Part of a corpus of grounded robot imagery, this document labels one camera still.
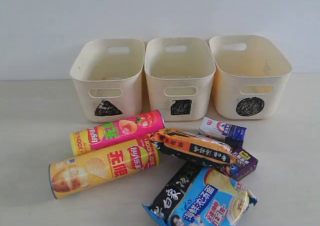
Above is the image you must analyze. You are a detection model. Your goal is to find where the orange black noodle packet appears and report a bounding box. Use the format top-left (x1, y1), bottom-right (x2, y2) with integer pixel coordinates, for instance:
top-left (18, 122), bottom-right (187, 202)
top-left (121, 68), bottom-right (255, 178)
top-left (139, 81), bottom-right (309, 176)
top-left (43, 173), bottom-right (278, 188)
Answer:
top-left (150, 128), bottom-right (237, 167)

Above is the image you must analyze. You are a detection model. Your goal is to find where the white blue milk carton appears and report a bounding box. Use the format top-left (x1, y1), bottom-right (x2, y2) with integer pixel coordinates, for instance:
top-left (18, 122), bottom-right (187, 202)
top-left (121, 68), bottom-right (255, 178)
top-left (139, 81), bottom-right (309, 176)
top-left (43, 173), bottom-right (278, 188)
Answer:
top-left (198, 117), bottom-right (247, 148)

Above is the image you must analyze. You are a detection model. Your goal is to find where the blue black noodle packet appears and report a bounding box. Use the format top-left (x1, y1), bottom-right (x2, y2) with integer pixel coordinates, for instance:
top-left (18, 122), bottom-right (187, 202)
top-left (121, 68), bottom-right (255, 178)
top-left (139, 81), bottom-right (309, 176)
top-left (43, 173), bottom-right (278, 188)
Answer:
top-left (143, 162), bottom-right (257, 226)

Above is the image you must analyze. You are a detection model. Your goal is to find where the purple juice carton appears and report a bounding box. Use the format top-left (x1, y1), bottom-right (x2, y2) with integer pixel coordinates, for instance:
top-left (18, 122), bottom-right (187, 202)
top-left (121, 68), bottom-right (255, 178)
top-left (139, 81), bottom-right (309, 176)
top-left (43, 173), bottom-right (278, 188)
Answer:
top-left (217, 148), bottom-right (258, 181)

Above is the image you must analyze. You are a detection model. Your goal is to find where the pink Lays chips can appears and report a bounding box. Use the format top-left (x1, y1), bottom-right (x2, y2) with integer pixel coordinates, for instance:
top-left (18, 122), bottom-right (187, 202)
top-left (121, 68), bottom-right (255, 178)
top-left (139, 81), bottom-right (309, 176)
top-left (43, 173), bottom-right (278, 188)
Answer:
top-left (70, 110), bottom-right (165, 156)

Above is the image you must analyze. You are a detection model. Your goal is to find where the cream bin with square mark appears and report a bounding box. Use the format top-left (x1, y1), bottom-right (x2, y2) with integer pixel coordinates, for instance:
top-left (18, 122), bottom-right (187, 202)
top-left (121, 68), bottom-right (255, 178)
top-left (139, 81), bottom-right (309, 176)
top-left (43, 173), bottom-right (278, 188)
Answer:
top-left (144, 37), bottom-right (216, 121)

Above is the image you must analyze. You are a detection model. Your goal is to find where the cream bin with triangle mark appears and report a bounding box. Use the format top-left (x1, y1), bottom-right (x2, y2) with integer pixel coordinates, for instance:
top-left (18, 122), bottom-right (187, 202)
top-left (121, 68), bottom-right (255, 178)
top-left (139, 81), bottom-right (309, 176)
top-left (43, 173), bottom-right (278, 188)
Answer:
top-left (70, 39), bottom-right (145, 123)

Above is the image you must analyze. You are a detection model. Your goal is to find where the cream bin with circle mark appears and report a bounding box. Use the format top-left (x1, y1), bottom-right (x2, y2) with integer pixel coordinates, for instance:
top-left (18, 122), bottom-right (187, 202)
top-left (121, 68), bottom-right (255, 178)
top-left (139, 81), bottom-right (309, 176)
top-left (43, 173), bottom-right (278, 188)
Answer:
top-left (209, 35), bottom-right (292, 120)

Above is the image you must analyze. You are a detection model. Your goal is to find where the yellow Lays chips can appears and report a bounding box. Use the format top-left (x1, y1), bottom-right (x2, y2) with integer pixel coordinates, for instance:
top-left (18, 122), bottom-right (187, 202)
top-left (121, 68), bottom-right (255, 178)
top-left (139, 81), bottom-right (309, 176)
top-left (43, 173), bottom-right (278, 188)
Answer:
top-left (48, 134), bottom-right (160, 199)

